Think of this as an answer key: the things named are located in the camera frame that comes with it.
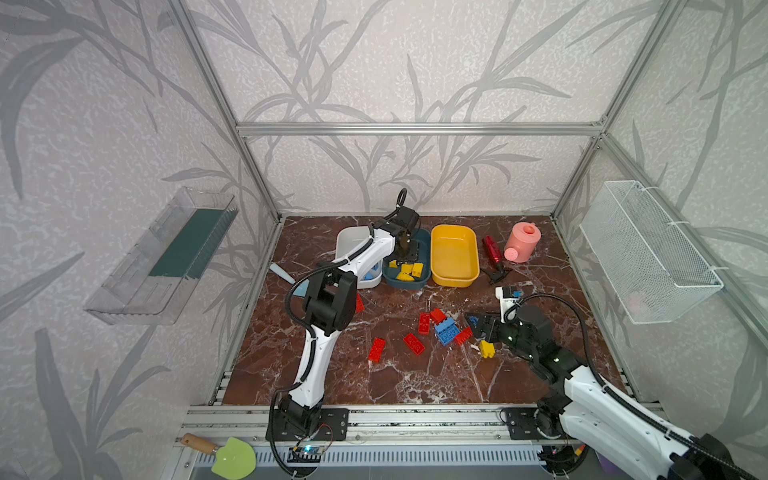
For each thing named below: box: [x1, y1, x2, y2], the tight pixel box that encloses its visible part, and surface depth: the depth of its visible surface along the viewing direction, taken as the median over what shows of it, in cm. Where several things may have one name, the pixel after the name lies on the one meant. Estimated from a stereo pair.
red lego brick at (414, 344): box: [403, 332, 426, 356], surface depth 88 cm
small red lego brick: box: [430, 308, 447, 325], surface depth 93 cm
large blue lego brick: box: [435, 317, 461, 346], surface depth 90 cm
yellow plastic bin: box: [430, 224, 480, 288], surface depth 109 cm
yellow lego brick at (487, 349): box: [480, 340, 495, 359], surface depth 86 cm
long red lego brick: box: [368, 337, 387, 363], surface depth 86 cm
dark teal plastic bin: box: [382, 228, 431, 290], surface depth 101 cm
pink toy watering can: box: [504, 221, 541, 263], surface depth 103 cm
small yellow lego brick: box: [411, 262, 424, 278], surface depth 104 cm
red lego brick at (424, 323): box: [418, 312, 431, 335], surface depth 92 cm
